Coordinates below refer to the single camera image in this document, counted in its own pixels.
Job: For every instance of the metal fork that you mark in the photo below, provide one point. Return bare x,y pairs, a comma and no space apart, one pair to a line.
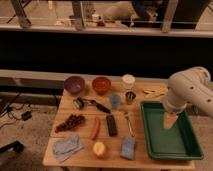
129,124

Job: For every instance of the orange bowl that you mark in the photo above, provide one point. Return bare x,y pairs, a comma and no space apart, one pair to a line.
101,85

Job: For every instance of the metal cup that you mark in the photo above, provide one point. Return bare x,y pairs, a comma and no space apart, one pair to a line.
129,97

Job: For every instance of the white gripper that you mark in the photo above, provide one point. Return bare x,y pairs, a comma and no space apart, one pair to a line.
170,116

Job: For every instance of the purple bowl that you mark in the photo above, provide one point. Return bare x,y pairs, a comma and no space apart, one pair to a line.
74,84

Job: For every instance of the white cup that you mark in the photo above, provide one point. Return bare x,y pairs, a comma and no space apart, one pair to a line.
128,81

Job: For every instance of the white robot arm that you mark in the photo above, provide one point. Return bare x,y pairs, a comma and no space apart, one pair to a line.
187,86

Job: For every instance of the blue grey cloth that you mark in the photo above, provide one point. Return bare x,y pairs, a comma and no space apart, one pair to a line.
66,147

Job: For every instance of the blue sponge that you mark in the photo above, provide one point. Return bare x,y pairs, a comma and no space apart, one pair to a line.
128,148

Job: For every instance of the blue cup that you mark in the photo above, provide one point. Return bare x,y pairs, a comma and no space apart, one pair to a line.
115,101

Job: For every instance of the green plastic tray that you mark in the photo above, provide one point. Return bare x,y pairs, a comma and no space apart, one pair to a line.
176,143

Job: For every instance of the bunch of purple grapes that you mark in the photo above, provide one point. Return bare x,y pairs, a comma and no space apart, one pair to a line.
70,123

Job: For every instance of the black power adapter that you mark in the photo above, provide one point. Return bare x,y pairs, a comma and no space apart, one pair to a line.
26,115

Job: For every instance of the wooden utensil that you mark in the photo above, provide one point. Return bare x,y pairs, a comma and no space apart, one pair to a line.
153,93

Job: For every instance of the white mug in background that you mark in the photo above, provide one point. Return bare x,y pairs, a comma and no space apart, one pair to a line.
96,18

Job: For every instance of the peach fruit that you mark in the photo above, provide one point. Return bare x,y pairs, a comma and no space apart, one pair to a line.
99,149

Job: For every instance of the black handled peeler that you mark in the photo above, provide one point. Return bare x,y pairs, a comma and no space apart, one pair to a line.
80,103

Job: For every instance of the red chili pepper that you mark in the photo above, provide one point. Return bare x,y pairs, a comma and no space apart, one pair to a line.
96,129

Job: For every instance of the black rectangular block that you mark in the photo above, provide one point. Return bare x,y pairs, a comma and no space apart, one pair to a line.
112,128

